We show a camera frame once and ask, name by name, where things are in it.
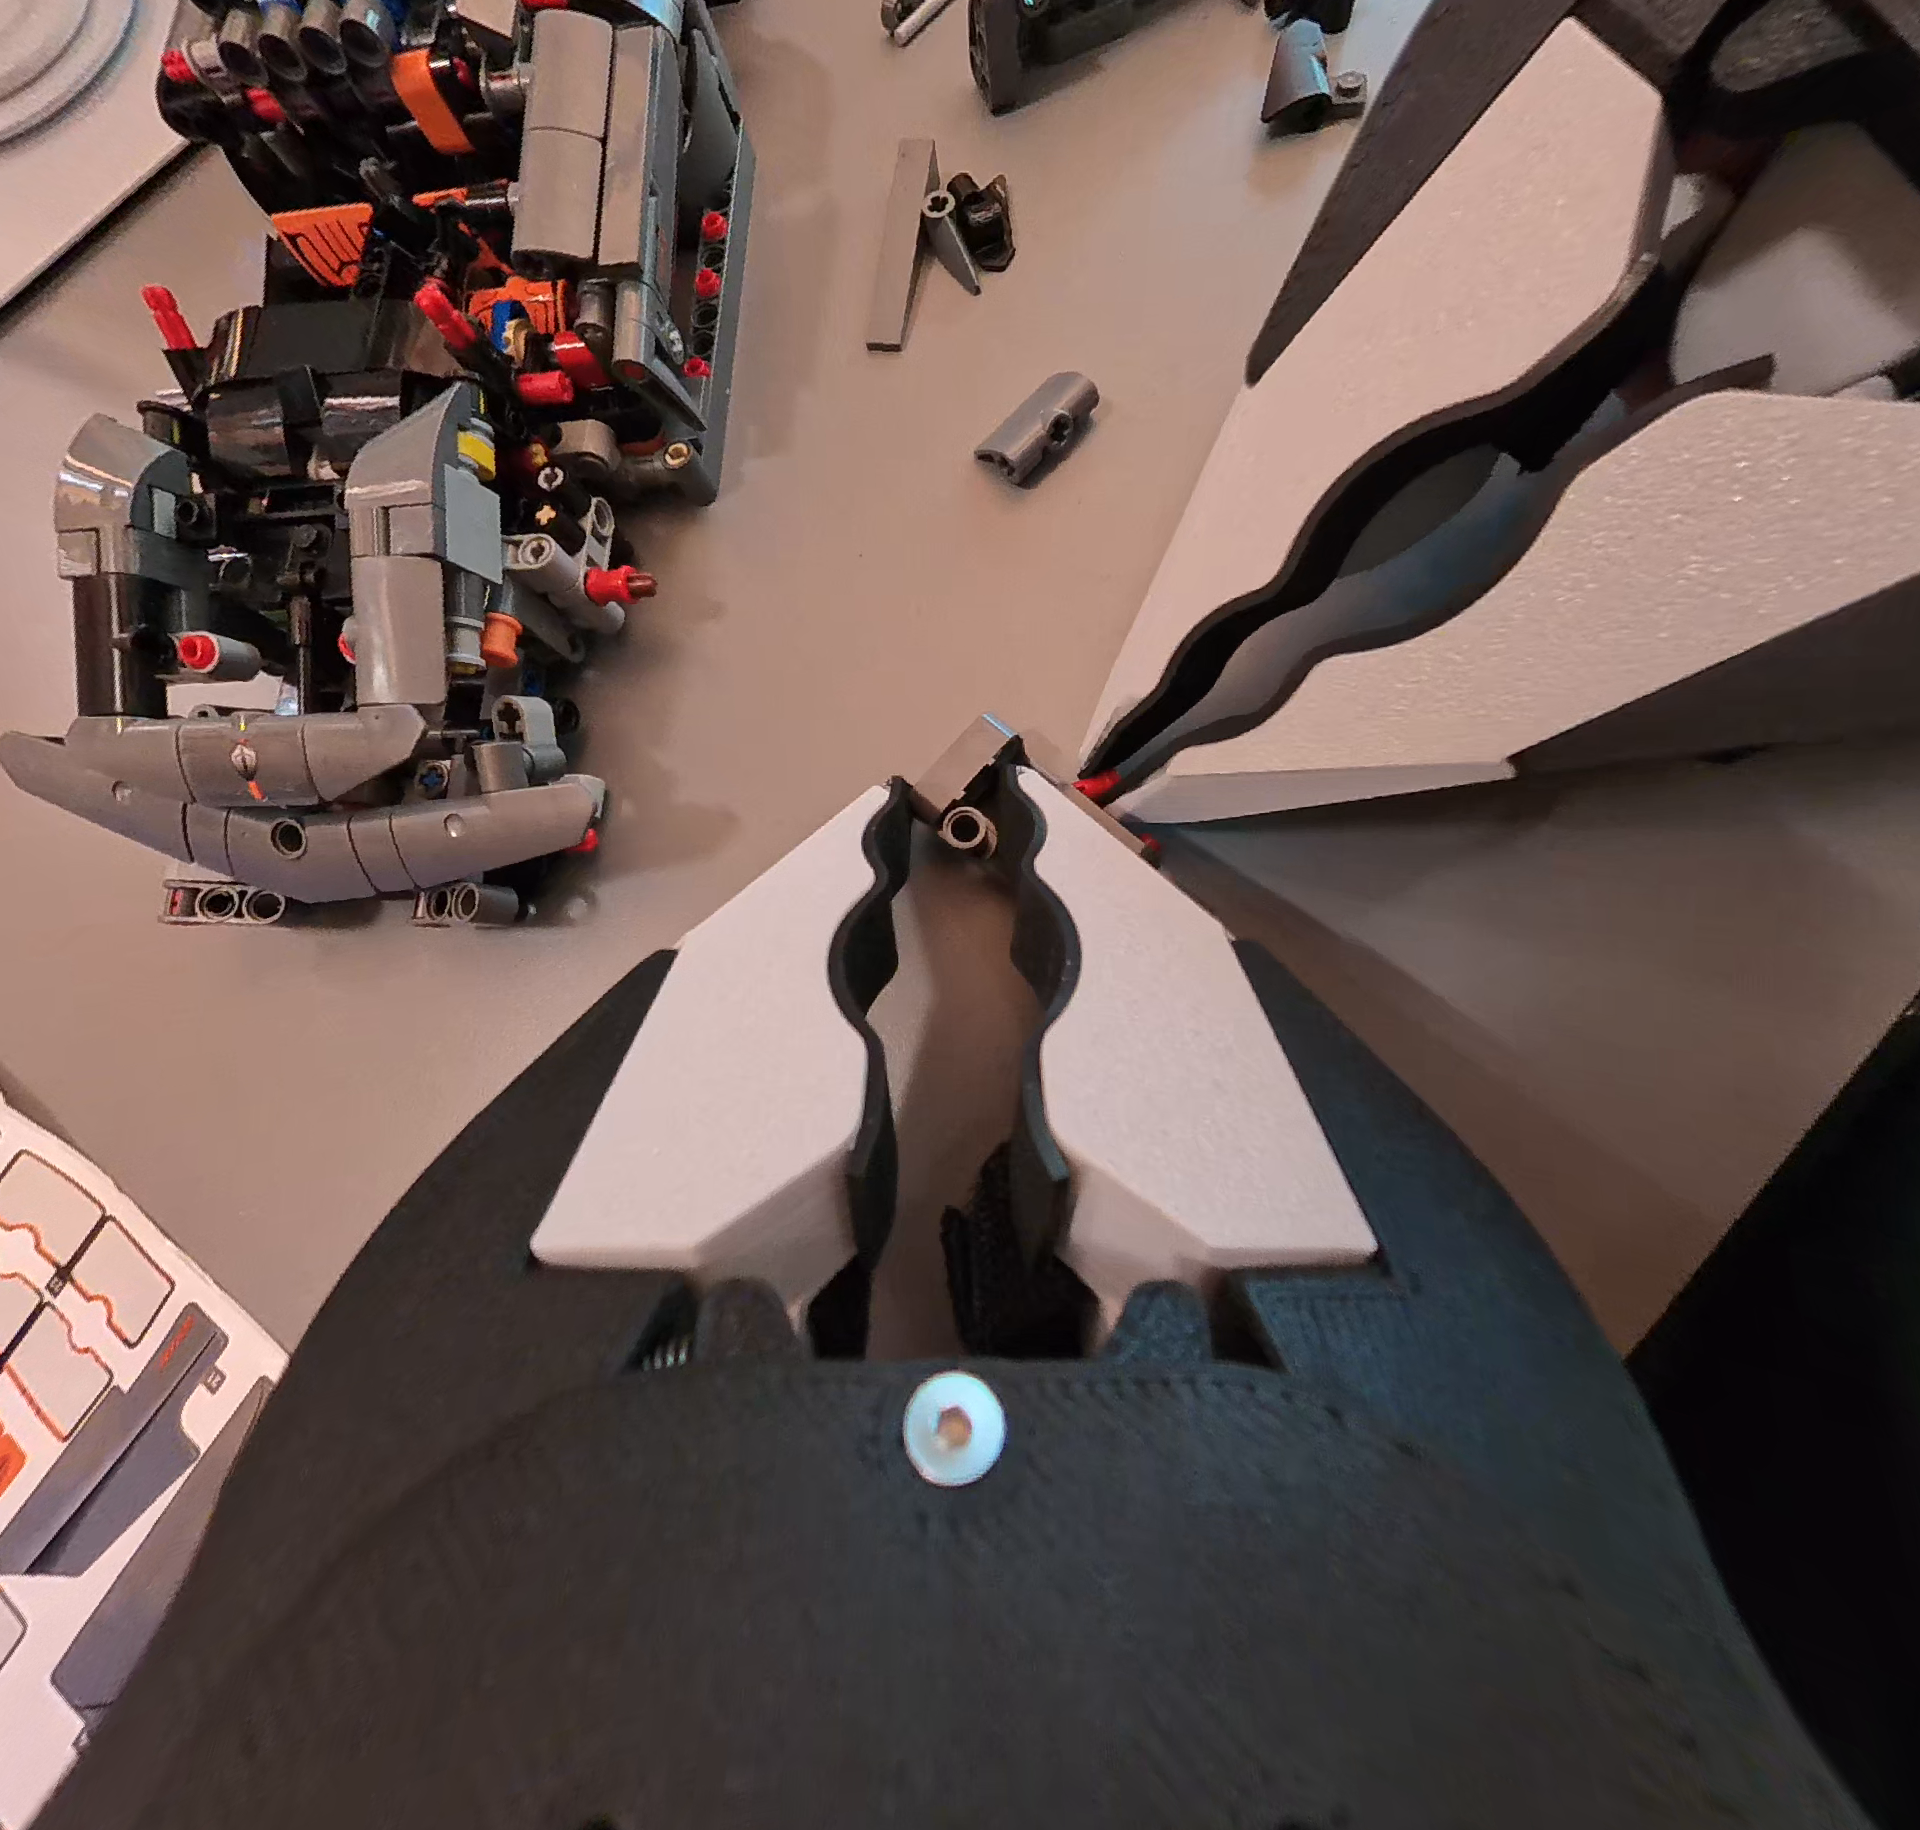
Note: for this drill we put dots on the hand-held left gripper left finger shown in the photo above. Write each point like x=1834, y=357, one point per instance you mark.
x=722, y=1111

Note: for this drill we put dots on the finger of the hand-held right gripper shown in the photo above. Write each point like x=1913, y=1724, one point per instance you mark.
x=1651, y=616
x=1457, y=255

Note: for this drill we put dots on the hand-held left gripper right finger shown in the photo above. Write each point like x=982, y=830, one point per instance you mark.
x=1202, y=1111

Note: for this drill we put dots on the dark grey lego liftarm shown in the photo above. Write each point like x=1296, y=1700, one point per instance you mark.
x=976, y=772

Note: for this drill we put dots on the grey black lego car model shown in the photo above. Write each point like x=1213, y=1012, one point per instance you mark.
x=392, y=360

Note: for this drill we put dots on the white book stand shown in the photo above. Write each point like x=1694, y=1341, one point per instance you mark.
x=76, y=90

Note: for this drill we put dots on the dark grey curved lego panel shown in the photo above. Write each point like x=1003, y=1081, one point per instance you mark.
x=1302, y=82

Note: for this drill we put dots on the dark grey long lego beam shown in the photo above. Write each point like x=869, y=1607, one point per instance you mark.
x=1081, y=15

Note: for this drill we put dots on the light grey lego tube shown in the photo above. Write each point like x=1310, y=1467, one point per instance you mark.
x=1039, y=428

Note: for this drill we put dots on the black angled lego piece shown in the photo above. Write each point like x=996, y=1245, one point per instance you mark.
x=976, y=217

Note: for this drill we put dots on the grey flat lego tile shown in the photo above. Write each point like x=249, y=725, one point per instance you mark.
x=903, y=241

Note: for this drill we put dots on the light grey lego axle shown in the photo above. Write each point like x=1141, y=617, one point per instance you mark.
x=926, y=2

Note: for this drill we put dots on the lego sticker sheet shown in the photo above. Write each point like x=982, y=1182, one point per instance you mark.
x=91, y=1336

